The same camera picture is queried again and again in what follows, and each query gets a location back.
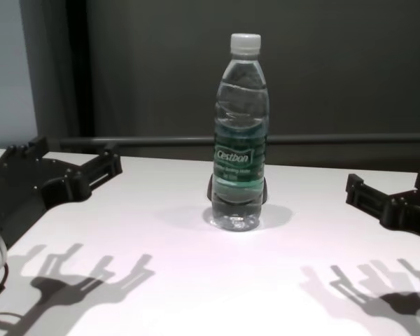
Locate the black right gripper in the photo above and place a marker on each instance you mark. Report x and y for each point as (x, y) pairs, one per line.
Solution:
(414, 215)

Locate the clear water bottle green label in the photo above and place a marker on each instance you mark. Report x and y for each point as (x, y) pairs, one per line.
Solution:
(239, 105)

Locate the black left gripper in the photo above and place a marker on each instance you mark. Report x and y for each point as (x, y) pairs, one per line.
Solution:
(17, 189)

